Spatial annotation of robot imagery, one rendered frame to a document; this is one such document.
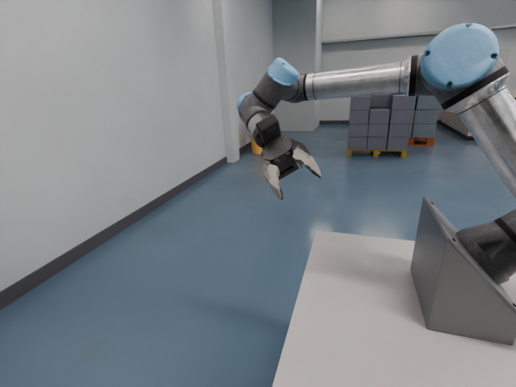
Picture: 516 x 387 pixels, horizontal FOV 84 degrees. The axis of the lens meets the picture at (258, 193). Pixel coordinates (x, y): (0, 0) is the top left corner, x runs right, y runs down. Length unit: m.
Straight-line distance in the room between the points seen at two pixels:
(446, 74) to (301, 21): 8.28
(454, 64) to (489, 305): 0.52
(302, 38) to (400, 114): 4.04
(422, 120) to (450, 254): 6.37
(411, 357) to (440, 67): 0.61
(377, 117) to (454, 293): 5.15
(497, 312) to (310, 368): 0.44
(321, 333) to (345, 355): 0.07
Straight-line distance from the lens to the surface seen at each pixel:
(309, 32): 8.81
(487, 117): 0.71
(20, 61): 2.87
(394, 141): 5.93
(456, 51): 0.69
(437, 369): 0.81
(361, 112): 5.80
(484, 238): 0.89
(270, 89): 0.78
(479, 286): 0.82
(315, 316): 0.84
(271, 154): 0.67
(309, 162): 0.63
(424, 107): 7.02
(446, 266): 0.77
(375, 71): 0.85
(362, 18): 10.15
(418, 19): 10.23
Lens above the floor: 1.45
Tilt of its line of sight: 21 degrees down
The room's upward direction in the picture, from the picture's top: 3 degrees counter-clockwise
